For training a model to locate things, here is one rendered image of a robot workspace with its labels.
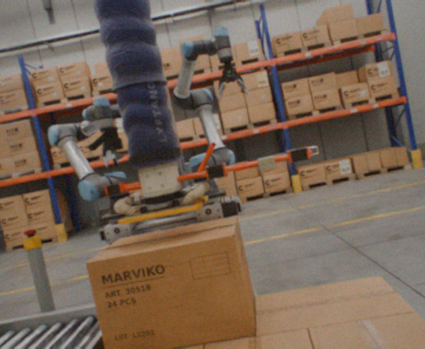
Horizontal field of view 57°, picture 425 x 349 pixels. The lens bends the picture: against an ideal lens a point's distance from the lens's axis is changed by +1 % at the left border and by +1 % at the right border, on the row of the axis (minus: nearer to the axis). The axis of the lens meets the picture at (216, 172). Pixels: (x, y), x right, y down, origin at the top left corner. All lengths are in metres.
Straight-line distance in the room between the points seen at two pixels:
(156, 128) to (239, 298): 0.75
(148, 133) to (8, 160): 8.42
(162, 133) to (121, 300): 0.69
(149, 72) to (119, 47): 0.15
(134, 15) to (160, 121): 0.43
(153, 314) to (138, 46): 1.06
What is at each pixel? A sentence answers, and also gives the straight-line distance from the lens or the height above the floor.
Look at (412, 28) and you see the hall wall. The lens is 11.67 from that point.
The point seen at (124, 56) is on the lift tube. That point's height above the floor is 1.71.
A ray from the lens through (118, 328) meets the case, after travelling 1.71.
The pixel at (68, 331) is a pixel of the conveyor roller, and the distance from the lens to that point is 2.26.
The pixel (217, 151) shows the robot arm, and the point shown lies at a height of 1.26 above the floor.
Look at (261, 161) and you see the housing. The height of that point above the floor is 1.19.
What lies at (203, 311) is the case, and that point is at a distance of 1.61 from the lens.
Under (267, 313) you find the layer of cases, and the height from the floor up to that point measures 0.54.
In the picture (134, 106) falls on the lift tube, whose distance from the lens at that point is 1.65.
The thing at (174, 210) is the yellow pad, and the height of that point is 1.07.
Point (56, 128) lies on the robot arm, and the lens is 2.44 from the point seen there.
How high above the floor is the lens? 1.26
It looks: 3 degrees down
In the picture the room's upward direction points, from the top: 12 degrees counter-clockwise
